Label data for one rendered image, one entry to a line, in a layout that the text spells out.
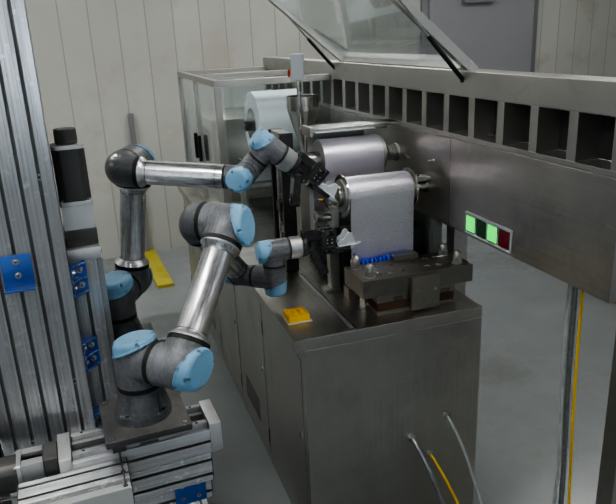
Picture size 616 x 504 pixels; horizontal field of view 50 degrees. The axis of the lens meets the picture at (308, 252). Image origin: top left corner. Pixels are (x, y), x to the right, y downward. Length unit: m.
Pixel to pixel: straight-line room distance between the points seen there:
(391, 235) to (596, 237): 0.82
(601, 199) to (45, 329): 1.45
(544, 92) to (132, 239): 1.37
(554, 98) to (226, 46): 4.35
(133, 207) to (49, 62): 3.52
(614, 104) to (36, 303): 1.50
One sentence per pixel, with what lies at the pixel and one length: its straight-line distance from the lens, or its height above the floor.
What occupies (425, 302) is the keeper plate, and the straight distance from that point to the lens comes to 2.19.
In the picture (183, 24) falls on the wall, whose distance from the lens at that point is 5.80.
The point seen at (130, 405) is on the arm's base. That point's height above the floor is 0.88.
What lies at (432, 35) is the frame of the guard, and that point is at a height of 1.76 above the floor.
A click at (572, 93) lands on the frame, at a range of 1.76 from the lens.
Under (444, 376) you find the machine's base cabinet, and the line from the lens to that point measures 2.30.
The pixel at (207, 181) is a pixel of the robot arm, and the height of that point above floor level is 1.37.
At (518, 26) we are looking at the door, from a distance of 7.20.
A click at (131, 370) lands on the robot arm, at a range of 1.77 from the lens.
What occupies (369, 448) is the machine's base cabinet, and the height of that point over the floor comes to 0.46.
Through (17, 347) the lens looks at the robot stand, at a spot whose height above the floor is 1.02.
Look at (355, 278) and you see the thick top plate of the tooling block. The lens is 2.14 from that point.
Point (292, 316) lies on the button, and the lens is 2.11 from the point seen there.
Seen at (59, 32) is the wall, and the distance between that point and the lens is 5.69.
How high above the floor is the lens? 1.78
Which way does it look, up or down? 18 degrees down
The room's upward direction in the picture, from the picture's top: 3 degrees counter-clockwise
